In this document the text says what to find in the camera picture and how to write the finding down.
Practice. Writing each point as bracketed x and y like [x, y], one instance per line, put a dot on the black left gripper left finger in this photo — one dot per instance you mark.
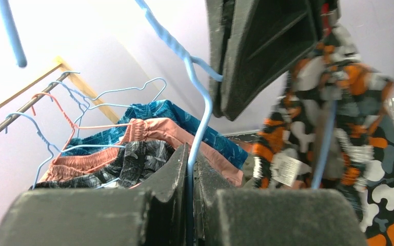
[153, 213]

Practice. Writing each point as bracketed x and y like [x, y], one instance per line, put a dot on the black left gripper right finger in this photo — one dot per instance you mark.
[227, 215]

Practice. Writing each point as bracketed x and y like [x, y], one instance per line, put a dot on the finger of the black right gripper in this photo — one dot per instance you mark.
[220, 18]
[265, 39]

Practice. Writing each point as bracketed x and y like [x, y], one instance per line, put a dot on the orange camouflage shorts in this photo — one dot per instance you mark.
[287, 147]

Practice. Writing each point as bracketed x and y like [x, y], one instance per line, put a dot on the blue wire hanger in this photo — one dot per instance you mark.
[189, 61]
[115, 91]

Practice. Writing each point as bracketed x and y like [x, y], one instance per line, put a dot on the pink shorts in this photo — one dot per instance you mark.
[148, 131]

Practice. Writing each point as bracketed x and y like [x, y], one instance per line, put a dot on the dark leaf-pattern shorts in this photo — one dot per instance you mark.
[135, 162]

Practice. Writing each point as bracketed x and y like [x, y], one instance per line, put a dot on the pink hanger holding shorts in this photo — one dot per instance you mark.
[73, 125]

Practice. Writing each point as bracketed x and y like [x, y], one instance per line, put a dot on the blue hanger holding teal shorts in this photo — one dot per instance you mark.
[84, 106]

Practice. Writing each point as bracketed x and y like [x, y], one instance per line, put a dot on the metal rack rod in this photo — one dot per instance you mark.
[10, 119]

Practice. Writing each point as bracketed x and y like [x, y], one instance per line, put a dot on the empty blue wire hanger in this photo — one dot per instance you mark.
[115, 91]

